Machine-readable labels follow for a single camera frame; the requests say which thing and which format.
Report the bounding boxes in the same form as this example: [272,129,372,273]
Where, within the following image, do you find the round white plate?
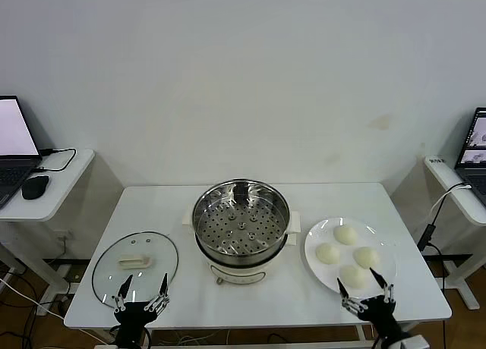
[303,216,398,299]

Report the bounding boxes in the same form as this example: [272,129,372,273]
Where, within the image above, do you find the black computer mouse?
[21,174,50,200]

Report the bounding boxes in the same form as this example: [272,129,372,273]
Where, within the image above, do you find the white cable bundle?
[159,333,213,346]

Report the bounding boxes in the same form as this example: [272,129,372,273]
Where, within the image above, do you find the laptop with dark screen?
[453,106,486,208]

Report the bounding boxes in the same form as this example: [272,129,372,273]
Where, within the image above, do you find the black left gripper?
[112,272,171,349]

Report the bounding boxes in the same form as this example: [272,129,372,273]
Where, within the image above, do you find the black cable with adapter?
[416,184,472,291]

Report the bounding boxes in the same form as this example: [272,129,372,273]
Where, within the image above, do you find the white laptop cable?
[432,181,472,215]

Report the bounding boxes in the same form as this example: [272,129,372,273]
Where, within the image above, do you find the perforated steel steamer basket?
[191,178,290,257]

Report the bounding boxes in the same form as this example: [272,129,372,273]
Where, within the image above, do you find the laptop with pale pink screen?
[0,95,43,209]

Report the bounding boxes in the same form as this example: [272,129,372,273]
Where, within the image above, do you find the white wall socket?
[52,230,73,247]

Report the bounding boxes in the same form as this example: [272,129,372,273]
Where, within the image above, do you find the white steamed baozi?
[333,225,358,247]
[315,242,341,264]
[353,246,381,269]
[339,264,370,291]

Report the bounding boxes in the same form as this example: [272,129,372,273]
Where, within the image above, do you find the cream electric cooker base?
[181,208,301,286]

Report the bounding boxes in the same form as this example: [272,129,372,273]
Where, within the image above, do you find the white main table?
[63,181,453,349]

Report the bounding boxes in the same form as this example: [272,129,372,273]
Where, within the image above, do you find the round glass pot lid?
[91,231,179,309]

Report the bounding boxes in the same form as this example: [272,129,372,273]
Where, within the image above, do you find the black laptop charger cable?
[32,147,77,172]

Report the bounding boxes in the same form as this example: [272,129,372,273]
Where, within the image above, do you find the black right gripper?
[336,266,414,349]

